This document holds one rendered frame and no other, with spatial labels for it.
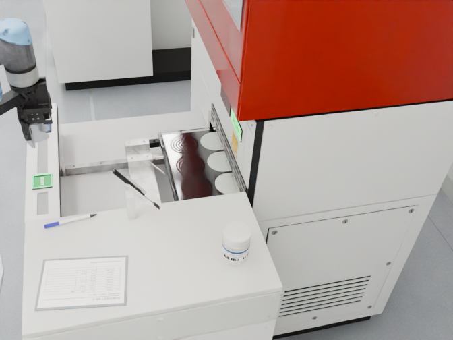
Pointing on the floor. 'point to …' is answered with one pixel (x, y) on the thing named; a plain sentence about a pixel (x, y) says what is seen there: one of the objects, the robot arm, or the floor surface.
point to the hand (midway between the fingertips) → (30, 144)
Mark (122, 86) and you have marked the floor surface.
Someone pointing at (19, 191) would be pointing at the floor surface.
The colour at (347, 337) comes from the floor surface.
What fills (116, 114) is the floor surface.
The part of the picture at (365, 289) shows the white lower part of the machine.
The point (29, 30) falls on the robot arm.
